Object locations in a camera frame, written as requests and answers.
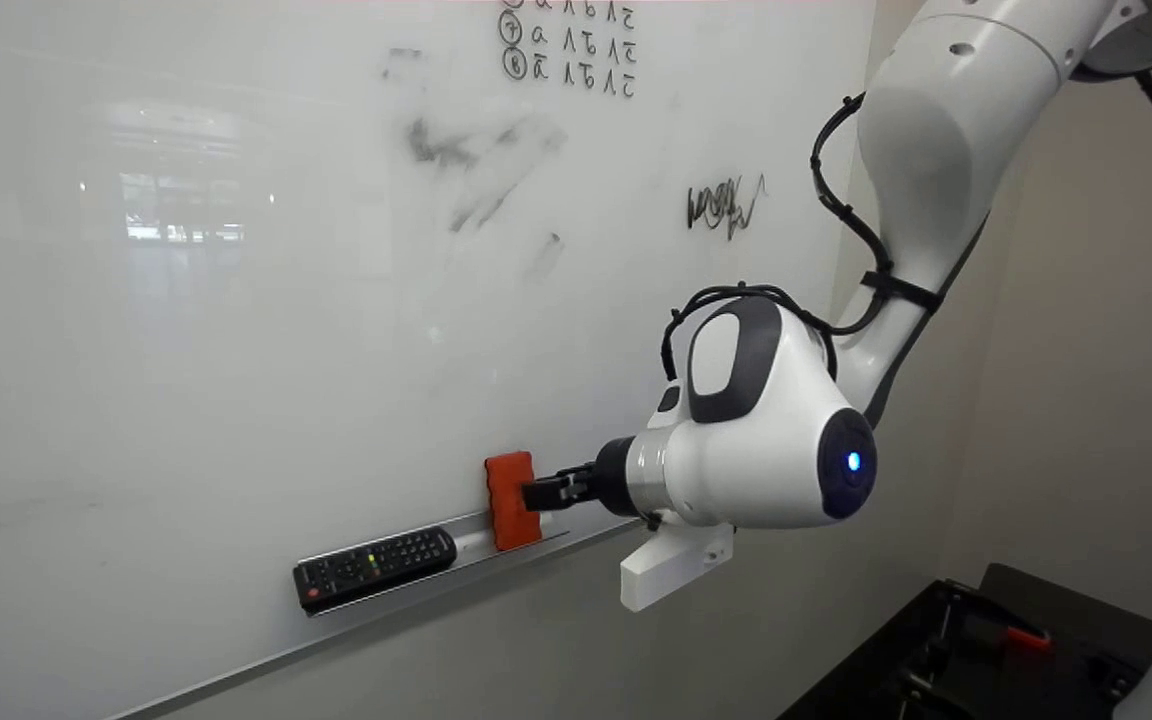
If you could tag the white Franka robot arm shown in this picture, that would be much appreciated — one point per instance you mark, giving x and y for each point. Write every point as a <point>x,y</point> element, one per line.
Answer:
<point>763,442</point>

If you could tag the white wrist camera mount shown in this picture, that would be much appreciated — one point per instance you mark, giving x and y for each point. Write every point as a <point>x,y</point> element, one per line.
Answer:
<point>669,565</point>

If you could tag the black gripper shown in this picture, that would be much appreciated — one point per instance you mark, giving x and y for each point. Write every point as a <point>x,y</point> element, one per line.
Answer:
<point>608,481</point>

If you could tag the orange whiteboard eraser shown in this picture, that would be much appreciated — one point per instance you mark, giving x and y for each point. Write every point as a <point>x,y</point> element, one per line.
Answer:
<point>505,501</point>

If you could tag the white wall whiteboard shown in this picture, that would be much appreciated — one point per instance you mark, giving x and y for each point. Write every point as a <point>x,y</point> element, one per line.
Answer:
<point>201,334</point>

